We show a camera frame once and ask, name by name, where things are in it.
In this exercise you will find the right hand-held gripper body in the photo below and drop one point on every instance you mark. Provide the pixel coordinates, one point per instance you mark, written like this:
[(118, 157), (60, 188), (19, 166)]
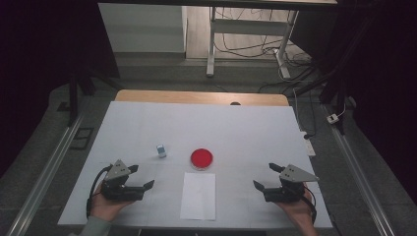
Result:
[(285, 193)]

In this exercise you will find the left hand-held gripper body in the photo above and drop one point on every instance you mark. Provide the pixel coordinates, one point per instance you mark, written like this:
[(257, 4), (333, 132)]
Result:
[(118, 191)]

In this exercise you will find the small white blue stamp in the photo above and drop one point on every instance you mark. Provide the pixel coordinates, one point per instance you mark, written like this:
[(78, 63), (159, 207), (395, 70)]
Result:
[(161, 150)]

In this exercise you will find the white paper sheet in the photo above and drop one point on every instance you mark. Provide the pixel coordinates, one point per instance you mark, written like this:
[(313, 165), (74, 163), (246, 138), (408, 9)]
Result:
[(198, 196)]

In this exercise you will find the round red ink pad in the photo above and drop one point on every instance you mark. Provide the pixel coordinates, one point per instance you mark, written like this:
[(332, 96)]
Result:
[(201, 158)]

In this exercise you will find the person's left hand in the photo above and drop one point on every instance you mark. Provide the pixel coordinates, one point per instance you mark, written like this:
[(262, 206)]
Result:
[(106, 207)]

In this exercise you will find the person's right hand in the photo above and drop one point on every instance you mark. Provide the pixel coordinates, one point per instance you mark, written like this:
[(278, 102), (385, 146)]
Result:
[(296, 211)]

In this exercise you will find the white power strip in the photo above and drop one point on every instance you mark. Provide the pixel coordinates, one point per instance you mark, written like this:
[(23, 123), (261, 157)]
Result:
[(309, 146)]

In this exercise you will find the white table cover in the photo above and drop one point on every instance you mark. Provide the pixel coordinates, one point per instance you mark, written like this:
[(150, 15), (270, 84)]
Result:
[(229, 131)]

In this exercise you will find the small white adapter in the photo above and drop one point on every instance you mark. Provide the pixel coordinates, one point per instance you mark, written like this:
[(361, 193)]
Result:
[(332, 118)]

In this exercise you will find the black table grommet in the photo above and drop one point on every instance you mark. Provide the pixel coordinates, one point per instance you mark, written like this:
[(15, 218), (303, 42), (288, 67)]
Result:
[(235, 104)]

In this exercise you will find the black stand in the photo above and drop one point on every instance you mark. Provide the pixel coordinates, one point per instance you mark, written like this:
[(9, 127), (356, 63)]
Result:
[(341, 95), (73, 98)]

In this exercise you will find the white cabinet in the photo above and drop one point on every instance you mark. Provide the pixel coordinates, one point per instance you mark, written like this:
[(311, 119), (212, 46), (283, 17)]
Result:
[(141, 29)]

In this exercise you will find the black curtain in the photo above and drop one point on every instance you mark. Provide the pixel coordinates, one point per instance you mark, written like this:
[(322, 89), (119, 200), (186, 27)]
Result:
[(32, 65), (387, 82)]

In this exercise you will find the black rectangular floor frame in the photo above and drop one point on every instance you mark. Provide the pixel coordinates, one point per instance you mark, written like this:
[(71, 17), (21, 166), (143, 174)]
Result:
[(72, 144)]

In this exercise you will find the metal floor rail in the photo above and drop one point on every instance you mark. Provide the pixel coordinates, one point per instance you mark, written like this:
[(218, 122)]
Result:
[(360, 183), (42, 177)]

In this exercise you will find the white frame desk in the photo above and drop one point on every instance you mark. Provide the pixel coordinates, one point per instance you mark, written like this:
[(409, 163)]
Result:
[(246, 26)]

